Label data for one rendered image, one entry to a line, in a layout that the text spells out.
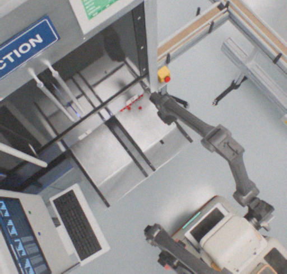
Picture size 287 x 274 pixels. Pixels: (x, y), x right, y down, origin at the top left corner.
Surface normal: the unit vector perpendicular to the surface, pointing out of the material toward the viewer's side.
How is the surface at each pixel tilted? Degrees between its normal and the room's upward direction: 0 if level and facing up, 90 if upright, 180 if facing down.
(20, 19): 90
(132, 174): 0
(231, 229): 42
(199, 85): 0
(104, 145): 0
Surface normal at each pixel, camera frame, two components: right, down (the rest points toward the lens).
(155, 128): -0.05, -0.25
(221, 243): -0.48, -0.67
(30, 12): 0.61, 0.76
